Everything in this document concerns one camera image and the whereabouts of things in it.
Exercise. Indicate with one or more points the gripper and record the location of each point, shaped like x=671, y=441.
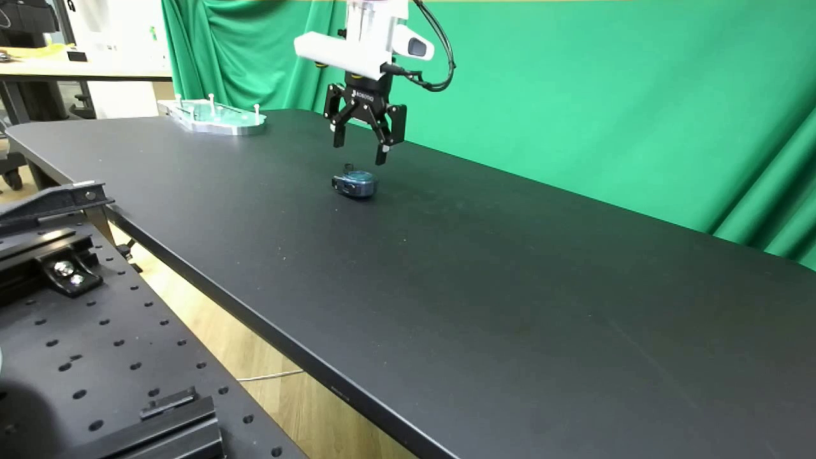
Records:
x=364, y=95

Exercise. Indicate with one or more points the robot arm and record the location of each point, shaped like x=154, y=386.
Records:
x=373, y=22

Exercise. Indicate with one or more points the black measuring tape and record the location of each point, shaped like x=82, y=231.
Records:
x=356, y=183

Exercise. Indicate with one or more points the metal plate with white pegs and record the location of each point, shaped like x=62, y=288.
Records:
x=217, y=120

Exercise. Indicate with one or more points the green curtain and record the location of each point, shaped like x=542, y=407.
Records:
x=605, y=102

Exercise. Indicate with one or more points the wooden desk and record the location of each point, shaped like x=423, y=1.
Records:
x=76, y=69

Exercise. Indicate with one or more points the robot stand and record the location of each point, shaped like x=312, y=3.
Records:
x=95, y=344

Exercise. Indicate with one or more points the black chair base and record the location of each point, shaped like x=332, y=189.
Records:
x=9, y=172

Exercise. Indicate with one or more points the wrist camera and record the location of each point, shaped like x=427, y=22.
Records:
x=338, y=54

